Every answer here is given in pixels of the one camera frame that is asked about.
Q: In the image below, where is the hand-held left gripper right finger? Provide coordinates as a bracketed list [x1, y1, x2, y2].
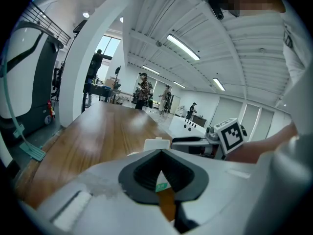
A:
[160, 148, 257, 235]

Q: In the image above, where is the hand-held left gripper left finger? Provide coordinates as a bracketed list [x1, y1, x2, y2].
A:
[36, 148, 176, 235]

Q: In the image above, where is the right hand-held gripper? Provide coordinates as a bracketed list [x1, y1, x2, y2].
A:
[170, 117, 248, 161]

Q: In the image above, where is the person's right forearm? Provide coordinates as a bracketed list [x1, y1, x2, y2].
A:
[224, 125, 299, 164]

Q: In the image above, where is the white cabinet with round holes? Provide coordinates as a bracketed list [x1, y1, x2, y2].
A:
[168, 116, 209, 140]

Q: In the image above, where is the brown low cabinet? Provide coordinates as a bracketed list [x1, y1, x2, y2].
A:
[193, 115, 208, 127]

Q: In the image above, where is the white roller blind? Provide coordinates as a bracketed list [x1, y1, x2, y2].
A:
[210, 96, 244, 130]
[250, 108, 275, 142]
[241, 103, 260, 140]

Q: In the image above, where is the black and grey backpack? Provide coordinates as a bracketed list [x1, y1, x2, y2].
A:
[146, 81, 155, 109]

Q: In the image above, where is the black work table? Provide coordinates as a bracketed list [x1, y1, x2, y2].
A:
[83, 83, 115, 112]

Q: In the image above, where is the brown cardboard box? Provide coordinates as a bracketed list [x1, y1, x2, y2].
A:
[104, 78, 118, 89]

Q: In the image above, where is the black headset stand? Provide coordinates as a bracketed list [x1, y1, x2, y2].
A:
[114, 66, 122, 102]

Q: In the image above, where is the red fire extinguisher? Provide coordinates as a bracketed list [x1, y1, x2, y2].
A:
[47, 100, 56, 119]

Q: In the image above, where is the white square pillar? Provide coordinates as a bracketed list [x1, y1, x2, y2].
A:
[58, 0, 137, 129]

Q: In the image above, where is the black office chair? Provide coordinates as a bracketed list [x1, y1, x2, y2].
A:
[51, 66, 65, 100]

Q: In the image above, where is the large glass window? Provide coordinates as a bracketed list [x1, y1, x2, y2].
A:
[94, 35, 121, 61]

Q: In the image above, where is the white and grey cleaning machine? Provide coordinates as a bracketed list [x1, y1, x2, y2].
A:
[0, 21, 65, 133]

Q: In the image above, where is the black panel on stand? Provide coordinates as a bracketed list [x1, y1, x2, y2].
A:
[72, 20, 88, 34]

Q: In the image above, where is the black metal railing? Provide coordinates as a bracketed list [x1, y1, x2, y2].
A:
[19, 1, 72, 44]

